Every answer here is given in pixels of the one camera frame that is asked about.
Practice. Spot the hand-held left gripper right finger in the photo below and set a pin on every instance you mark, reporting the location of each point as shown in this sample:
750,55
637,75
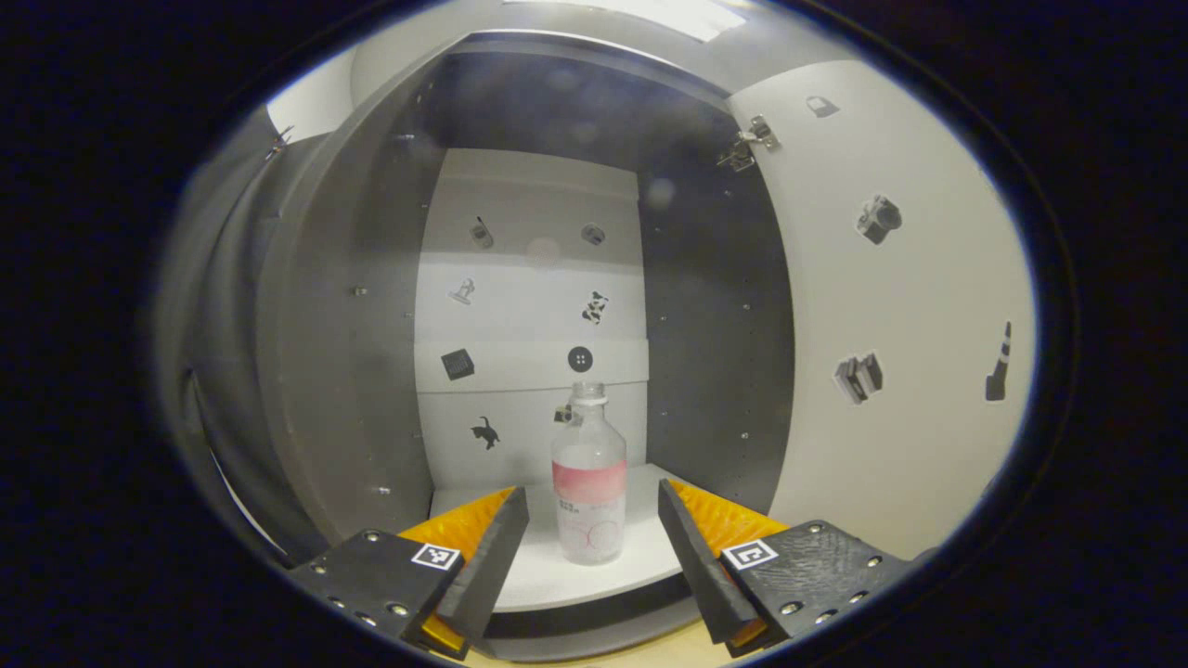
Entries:
696,568

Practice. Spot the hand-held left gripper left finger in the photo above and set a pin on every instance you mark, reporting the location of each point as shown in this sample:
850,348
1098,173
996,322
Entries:
492,568

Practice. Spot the clear bottle pink label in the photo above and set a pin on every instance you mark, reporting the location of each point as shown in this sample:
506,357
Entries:
589,520

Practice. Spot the dark grey cabinet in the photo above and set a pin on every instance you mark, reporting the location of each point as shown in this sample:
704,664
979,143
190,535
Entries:
325,371

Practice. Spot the white cabinet shelf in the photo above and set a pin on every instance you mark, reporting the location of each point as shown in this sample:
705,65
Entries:
548,575

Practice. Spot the metal cabinet door hinge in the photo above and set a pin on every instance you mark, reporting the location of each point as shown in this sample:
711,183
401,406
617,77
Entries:
750,144

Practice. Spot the large ceiling light panel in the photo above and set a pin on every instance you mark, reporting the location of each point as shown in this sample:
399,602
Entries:
640,11

